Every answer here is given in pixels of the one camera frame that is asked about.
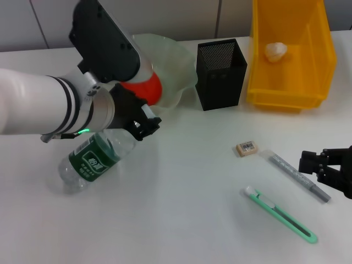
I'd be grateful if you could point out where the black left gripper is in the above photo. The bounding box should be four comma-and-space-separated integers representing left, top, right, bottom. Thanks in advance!
109, 82, 163, 142

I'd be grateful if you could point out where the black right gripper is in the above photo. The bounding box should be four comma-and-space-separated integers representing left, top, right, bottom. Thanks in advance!
298, 144, 352, 200

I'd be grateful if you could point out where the orange fruit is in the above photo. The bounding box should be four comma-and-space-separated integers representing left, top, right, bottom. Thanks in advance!
120, 70, 163, 107

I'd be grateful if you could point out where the clear green-label water bottle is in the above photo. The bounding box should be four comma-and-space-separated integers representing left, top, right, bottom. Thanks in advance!
58, 104, 155, 195

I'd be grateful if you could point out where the white paper ball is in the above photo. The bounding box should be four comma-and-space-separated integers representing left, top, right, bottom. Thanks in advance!
264, 41, 288, 64

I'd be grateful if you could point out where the grey marker pen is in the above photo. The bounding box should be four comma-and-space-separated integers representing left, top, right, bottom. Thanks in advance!
260, 149, 332, 204

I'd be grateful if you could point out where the green utility knife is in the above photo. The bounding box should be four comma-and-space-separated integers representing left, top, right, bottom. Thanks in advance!
244, 186, 318, 244

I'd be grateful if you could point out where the green wavy glass fruit bowl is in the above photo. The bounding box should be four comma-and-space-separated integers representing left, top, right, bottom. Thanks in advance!
131, 32, 199, 111

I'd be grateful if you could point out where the beige barcode eraser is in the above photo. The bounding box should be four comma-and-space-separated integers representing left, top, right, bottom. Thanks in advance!
235, 140, 260, 158

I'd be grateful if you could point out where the black mesh pen holder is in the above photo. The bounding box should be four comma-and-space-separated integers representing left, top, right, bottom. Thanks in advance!
195, 38, 248, 112

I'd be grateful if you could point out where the yellow plastic bin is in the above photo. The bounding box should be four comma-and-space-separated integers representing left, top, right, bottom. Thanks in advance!
245, 0, 338, 112

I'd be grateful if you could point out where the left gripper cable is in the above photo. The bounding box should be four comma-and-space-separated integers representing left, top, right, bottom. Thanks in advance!
53, 133, 84, 140

